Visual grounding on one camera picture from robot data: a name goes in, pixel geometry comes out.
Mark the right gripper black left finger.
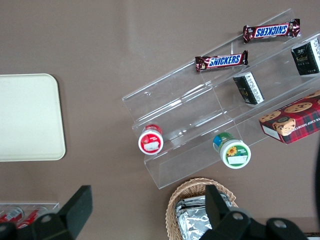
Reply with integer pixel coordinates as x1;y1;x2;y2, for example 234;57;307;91
32;184;93;240

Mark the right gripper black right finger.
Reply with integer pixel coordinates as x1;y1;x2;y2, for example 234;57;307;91
202;184;252;240

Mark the light wicker oval basket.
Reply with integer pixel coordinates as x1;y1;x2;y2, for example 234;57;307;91
165;177;240;240

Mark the cream rectangular tray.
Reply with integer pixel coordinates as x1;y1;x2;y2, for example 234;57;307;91
0;73;67;163

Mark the clear acrylic bottle rack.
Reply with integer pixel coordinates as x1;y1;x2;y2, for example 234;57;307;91
0;201;60;240

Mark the silver foil pack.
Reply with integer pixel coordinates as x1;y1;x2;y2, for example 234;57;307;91
174;198;192;220
177;196;236;240

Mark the green lid sunflower jar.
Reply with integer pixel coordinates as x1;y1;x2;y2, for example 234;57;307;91
212;132;252;170

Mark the red lid jar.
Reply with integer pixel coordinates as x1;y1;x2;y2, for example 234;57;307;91
137;124;165;156

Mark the red tartan cookie box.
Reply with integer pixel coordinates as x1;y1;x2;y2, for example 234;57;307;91
258;89;320;145

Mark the clear acrylic stepped shelf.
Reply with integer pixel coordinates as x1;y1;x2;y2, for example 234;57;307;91
121;8;320;190

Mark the black tea box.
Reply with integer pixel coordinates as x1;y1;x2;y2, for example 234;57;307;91
290;37;320;77
232;71;265;108

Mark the Snickers chocolate bar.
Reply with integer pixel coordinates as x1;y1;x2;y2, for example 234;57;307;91
242;18;301;45
194;49;249;73

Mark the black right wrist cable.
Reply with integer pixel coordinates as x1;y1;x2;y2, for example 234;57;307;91
309;146;320;203

